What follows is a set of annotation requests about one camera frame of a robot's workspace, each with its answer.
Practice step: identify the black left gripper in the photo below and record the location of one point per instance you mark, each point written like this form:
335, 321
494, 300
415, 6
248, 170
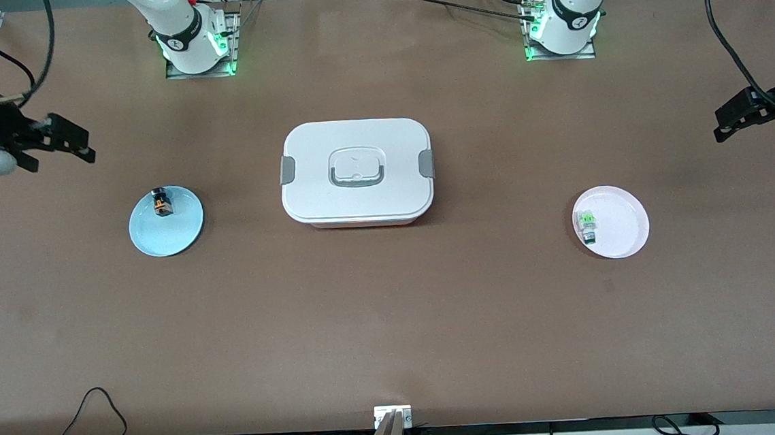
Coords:
763, 102

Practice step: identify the orange and black switch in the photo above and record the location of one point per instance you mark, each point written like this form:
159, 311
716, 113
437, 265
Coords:
163, 203

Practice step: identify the light blue round plate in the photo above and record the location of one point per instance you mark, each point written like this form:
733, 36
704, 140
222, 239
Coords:
167, 236

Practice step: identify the pink round plate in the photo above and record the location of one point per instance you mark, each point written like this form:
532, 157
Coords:
623, 225

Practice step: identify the white lidded lunch box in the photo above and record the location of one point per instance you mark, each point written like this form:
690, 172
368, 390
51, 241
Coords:
359, 199

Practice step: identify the green and white switch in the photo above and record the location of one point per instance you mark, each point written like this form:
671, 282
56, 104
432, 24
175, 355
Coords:
588, 226

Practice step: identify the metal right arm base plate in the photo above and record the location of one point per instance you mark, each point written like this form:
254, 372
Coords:
237, 40

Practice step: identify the white metal clamp bracket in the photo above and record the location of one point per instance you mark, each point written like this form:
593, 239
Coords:
382, 414

